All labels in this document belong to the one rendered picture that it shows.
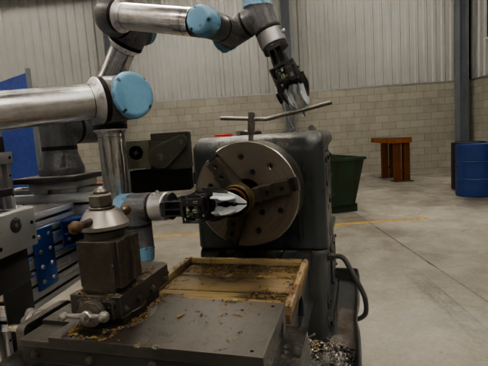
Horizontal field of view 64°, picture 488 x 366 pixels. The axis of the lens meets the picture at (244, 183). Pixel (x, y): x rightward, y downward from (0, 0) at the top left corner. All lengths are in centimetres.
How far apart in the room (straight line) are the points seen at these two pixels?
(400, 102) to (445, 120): 141
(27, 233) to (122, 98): 39
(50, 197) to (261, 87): 1013
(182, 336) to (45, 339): 22
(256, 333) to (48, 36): 1235
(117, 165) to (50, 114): 27
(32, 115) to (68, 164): 50
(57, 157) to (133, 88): 52
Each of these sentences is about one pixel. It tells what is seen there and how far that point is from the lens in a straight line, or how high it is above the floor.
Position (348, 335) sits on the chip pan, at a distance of 149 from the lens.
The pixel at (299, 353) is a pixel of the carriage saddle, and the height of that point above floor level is 93.
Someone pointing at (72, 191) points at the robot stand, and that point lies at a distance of 143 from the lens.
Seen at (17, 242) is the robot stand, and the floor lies 105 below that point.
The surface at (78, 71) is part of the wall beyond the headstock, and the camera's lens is 1224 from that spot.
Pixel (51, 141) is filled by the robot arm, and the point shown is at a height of 128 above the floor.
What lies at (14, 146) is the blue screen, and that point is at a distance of 666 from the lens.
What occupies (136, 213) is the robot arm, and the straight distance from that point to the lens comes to 106.
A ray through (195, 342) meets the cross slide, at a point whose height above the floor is 97.
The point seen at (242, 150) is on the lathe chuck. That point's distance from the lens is 113.
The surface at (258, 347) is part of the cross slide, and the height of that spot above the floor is 97.
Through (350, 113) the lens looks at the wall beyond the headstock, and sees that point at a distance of 1161.
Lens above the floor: 125
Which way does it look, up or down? 7 degrees down
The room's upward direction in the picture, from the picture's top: 4 degrees counter-clockwise
